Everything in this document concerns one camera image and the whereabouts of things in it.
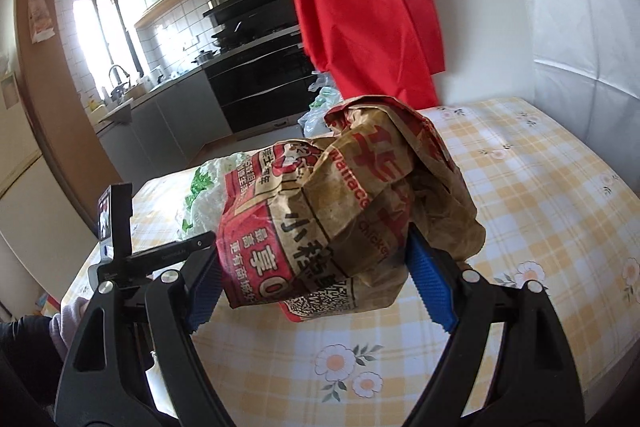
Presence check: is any kitchen window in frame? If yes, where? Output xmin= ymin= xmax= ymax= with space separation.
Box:
xmin=72 ymin=0 xmax=143 ymax=92

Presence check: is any brown red paper bag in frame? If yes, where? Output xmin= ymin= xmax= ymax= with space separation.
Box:
xmin=216 ymin=94 xmax=487 ymax=324

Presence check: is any cream cabinet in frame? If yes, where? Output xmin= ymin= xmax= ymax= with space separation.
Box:
xmin=0 ymin=72 xmax=96 ymax=248

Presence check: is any red cloth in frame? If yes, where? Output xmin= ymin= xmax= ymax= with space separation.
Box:
xmin=269 ymin=0 xmax=447 ymax=110

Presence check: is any white padded cloth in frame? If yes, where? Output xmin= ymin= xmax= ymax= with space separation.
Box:
xmin=500 ymin=0 xmax=640 ymax=188

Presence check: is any white green plastic bag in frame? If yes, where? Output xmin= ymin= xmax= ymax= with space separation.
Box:
xmin=176 ymin=151 xmax=261 ymax=244

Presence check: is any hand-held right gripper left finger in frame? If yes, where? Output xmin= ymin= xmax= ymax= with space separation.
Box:
xmin=54 ymin=252 xmax=236 ymax=427

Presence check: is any black stove oven unit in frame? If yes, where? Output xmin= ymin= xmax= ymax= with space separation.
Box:
xmin=202 ymin=32 xmax=326 ymax=135

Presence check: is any grey kitchen counter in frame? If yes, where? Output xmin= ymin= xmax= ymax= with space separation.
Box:
xmin=95 ymin=69 xmax=236 ymax=168

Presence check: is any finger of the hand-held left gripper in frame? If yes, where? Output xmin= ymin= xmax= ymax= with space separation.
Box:
xmin=131 ymin=231 xmax=217 ymax=277

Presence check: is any yellow checked floral tablecloth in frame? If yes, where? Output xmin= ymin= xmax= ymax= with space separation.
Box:
xmin=62 ymin=97 xmax=640 ymax=413

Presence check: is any wall poster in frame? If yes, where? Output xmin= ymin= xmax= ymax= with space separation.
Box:
xmin=27 ymin=0 xmax=55 ymax=44

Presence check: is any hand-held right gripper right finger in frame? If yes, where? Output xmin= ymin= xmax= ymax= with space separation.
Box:
xmin=402 ymin=224 xmax=586 ymax=427

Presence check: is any metal kitchen faucet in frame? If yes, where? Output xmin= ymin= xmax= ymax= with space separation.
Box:
xmin=107 ymin=64 xmax=132 ymax=102

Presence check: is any pile of plastic bags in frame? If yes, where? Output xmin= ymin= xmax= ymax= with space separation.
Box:
xmin=298 ymin=71 xmax=346 ymax=135

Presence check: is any black range hood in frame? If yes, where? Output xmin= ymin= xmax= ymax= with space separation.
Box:
xmin=202 ymin=0 xmax=296 ymax=28

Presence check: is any person's left forearm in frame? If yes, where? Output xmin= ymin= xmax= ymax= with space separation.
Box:
xmin=0 ymin=296 xmax=91 ymax=410

